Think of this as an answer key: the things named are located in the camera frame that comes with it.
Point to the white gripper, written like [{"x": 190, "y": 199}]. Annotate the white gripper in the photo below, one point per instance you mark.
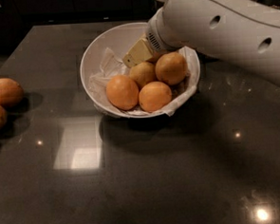
[{"x": 155, "y": 37}]

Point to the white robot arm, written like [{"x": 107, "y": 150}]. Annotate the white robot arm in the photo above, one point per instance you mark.
[{"x": 240, "y": 32}]

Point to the white bowl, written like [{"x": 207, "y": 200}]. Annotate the white bowl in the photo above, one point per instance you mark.
[{"x": 119, "y": 39}]

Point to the white paper liner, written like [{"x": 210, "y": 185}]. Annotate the white paper liner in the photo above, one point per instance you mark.
[{"x": 95, "y": 80}]

